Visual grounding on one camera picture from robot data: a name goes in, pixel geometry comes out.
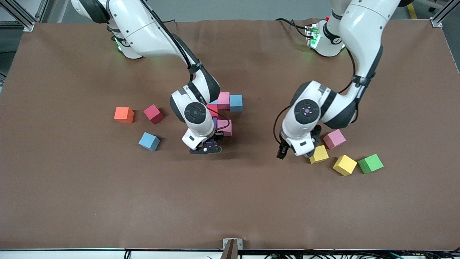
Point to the green foam block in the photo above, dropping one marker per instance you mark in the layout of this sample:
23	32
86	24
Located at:
370	163

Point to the red foam block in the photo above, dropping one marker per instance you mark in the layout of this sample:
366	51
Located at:
212	109
153	114

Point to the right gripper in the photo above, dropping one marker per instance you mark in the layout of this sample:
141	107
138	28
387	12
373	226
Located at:
218	135

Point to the grey metal bracket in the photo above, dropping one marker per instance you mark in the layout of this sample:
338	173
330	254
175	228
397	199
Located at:
232	246

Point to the aluminium frame post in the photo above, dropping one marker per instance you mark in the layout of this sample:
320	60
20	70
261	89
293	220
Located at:
436	23
29	26

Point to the pink foam block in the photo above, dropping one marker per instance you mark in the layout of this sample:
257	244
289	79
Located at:
226	127
223	100
334	139

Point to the yellow foam block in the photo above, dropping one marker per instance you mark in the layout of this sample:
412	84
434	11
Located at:
320	155
345	165

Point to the orange foam block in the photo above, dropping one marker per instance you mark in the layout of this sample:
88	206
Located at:
124	115

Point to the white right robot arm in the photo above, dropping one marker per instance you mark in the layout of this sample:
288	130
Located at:
143	28

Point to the brown table cover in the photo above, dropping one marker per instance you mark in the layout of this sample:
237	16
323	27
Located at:
230	201

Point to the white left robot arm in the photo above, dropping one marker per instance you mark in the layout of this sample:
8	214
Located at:
359	36

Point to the purple foam block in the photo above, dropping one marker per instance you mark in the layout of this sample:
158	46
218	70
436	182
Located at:
215	122
212	144

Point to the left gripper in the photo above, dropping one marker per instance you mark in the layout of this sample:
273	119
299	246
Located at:
316	133

